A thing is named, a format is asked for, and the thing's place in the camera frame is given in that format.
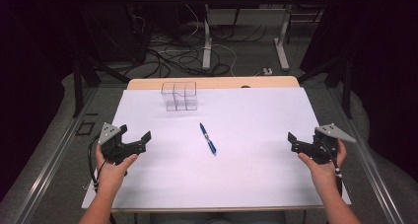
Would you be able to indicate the person's lap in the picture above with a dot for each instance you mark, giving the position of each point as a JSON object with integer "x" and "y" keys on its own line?
{"x": 217, "y": 218}

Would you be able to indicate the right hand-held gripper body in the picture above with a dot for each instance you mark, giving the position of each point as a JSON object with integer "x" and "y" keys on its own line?
{"x": 323, "y": 150}

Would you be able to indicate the person's right hand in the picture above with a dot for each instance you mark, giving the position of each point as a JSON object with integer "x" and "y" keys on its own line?
{"x": 325, "y": 174}

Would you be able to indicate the desk with white legs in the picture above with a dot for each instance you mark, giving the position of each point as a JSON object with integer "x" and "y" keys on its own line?
{"x": 206, "y": 46}

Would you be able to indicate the black metal stand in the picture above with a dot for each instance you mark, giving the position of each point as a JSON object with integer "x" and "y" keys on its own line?
{"x": 346, "y": 86}
{"x": 78, "y": 86}

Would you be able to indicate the white paper sheet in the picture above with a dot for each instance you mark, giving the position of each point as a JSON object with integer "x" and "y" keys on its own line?
{"x": 236, "y": 178}

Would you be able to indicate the person's left hand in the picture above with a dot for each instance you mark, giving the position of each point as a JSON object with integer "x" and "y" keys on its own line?
{"x": 111, "y": 173}

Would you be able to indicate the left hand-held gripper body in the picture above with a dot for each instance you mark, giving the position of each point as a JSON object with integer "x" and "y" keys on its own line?
{"x": 113, "y": 148}

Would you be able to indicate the white power plug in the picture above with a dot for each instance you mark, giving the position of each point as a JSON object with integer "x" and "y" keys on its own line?
{"x": 267, "y": 71}

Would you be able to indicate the clear acrylic organizer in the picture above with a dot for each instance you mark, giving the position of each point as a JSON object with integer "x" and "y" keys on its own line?
{"x": 179, "y": 97}

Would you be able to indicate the blue pen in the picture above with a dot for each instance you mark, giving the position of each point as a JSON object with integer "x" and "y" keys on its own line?
{"x": 207, "y": 139}

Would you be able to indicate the wooden table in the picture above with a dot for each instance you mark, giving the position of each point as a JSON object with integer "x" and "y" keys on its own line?
{"x": 213, "y": 82}

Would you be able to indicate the dark curtain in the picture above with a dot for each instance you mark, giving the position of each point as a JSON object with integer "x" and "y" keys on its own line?
{"x": 29, "y": 86}
{"x": 387, "y": 79}

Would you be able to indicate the metal floor rail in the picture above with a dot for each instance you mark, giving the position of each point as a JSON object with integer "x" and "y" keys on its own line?
{"x": 371, "y": 171}
{"x": 46, "y": 171}

